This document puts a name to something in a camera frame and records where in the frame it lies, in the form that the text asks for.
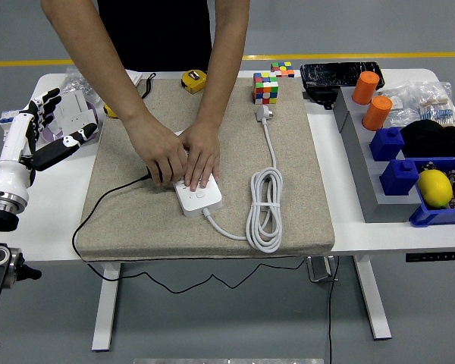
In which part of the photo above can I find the person's right hand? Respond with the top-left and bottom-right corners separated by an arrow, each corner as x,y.
123,109 -> 189,187

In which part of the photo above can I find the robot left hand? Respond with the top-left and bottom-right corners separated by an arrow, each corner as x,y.
0,87 -> 99,200

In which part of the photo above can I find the person's left hand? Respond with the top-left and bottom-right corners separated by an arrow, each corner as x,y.
177,121 -> 221,191

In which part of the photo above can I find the black plug adapter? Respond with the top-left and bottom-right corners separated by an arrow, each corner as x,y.
146,162 -> 164,184

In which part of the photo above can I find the white power strip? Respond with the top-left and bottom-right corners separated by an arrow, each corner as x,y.
173,128 -> 224,218

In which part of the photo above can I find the thin black plug cord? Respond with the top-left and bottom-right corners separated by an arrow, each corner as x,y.
71,174 -> 312,296

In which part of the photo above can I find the grey-brown mat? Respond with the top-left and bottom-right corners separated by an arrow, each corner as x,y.
77,77 -> 335,262

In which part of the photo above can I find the white blue circuit breaker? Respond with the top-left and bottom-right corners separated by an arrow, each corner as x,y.
0,108 -> 26,142

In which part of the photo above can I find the yellow tape measure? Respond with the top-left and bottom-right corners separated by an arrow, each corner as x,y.
180,69 -> 208,93
103,71 -> 157,120

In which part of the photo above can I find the white socket panel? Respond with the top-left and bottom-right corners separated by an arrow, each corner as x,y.
58,109 -> 100,134

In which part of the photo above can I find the purple bowl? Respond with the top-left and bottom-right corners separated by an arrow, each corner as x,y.
40,99 -> 100,142

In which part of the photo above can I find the large Rubik's cube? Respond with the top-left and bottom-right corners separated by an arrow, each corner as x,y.
253,71 -> 281,106

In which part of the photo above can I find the clear bag of screws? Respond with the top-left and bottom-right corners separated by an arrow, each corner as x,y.
60,67 -> 102,102

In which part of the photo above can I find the small Rubik's cube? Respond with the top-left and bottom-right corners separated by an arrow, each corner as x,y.
270,61 -> 297,79

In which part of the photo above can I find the person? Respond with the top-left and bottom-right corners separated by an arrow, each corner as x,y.
96,0 -> 213,72

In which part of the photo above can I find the white table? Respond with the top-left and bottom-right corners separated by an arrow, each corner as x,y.
0,67 -> 455,352

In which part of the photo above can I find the small black device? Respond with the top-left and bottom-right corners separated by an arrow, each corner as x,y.
303,87 -> 338,111

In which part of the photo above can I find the black plastic tray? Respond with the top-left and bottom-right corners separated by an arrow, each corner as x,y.
300,61 -> 386,93

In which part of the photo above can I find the grey stepped block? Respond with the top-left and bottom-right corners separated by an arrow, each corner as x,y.
332,86 -> 422,224

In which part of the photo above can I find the metal box under table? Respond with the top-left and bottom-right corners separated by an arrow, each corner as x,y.
306,256 -> 340,284

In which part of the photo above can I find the orange cylinder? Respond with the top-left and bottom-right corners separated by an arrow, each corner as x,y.
351,71 -> 381,106
362,95 -> 394,132

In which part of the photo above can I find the blue block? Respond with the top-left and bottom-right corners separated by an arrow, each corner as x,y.
369,127 -> 406,162
378,158 -> 421,197

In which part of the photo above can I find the clear plastic bag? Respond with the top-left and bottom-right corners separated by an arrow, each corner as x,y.
378,86 -> 422,129

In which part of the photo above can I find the black cloth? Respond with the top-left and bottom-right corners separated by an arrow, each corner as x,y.
400,119 -> 455,159

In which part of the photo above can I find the yellow lemon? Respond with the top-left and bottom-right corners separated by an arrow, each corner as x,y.
416,169 -> 454,209

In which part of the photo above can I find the blue plastic bin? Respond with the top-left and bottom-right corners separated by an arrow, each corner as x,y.
408,155 -> 455,228

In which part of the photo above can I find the clear bag of resistors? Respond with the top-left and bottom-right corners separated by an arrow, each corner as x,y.
415,80 -> 455,128

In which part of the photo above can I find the black table control panel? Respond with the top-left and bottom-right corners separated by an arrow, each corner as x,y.
404,251 -> 455,263

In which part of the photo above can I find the white cord with plug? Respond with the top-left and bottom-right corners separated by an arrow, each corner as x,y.
201,105 -> 284,254

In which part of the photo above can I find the white wall switch plate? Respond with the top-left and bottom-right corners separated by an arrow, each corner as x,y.
124,69 -> 143,88

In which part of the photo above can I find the white switch panel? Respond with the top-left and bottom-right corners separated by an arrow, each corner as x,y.
55,92 -> 91,126

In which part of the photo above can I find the black hanging cable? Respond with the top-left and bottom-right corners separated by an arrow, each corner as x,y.
327,256 -> 341,364

